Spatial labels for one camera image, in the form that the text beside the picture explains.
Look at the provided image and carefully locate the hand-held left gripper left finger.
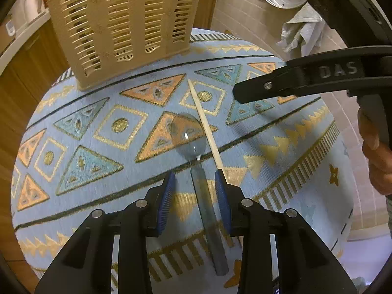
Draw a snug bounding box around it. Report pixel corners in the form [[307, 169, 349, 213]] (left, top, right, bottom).
[[34, 170, 176, 294]]

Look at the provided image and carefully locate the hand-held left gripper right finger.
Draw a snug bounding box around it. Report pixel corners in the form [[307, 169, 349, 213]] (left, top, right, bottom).
[[214, 168, 359, 294]]

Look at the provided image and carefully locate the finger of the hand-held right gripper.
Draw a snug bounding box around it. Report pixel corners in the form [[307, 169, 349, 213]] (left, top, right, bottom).
[[233, 58, 307, 105]]

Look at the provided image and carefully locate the clear spoon with grey handle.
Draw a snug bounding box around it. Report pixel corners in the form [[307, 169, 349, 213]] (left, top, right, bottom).
[[170, 113, 230, 276]]

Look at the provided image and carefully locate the wooden chopstick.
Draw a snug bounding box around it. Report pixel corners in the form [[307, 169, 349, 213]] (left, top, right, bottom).
[[187, 79, 224, 172]]

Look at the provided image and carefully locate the beige plastic utensil basket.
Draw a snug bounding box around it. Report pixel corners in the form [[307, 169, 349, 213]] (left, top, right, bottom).
[[44, 0, 205, 91]]

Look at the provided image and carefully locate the person's right hand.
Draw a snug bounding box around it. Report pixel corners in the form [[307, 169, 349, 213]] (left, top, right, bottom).
[[358, 109, 392, 196]]

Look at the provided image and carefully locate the grey towel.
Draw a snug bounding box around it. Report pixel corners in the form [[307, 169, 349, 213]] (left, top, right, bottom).
[[277, 3, 325, 56]]

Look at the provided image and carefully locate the blue patterned tablecloth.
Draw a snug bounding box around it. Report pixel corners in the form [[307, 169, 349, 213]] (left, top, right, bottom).
[[11, 27, 356, 294]]

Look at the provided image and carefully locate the white electric kettle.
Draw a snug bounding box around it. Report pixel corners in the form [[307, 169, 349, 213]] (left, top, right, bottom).
[[23, 0, 45, 17]]

